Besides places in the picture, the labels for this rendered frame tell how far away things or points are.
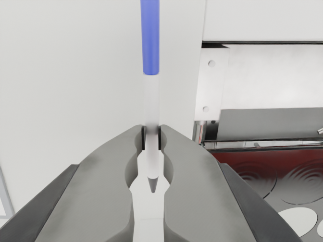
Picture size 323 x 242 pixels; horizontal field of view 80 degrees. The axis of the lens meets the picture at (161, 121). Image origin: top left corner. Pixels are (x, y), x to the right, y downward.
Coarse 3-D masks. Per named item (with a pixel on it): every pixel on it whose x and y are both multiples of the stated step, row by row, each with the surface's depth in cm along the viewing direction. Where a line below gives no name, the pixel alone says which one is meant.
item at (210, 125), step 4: (220, 112) 29; (208, 124) 30; (212, 124) 30; (216, 124) 30; (204, 128) 31; (208, 128) 30; (212, 128) 30; (216, 128) 30; (204, 132) 31; (208, 132) 30; (212, 132) 30; (216, 132) 30; (204, 136) 31; (208, 136) 31; (212, 136) 31; (216, 136) 31; (204, 140) 31
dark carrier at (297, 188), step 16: (224, 160) 27; (240, 160) 27; (256, 160) 27; (272, 160) 27; (288, 160) 27; (304, 160) 28; (320, 160) 28; (240, 176) 28; (256, 176) 29; (272, 176) 29; (288, 176) 29; (304, 176) 29; (320, 176) 30; (272, 192) 30; (288, 192) 31; (304, 192) 31; (320, 192) 31; (288, 208) 33; (320, 208) 33; (304, 240) 38; (320, 240) 38
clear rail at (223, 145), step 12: (204, 144) 25; (216, 144) 25; (228, 144) 25; (240, 144) 25; (252, 144) 25; (264, 144) 25; (276, 144) 26; (288, 144) 26; (300, 144) 26; (312, 144) 26
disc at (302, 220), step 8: (296, 208) 33; (304, 208) 33; (288, 216) 34; (296, 216) 34; (304, 216) 34; (312, 216) 34; (296, 224) 35; (304, 224) 35; (312, 224) 35; (296, 232) 36; (304, 232) 36
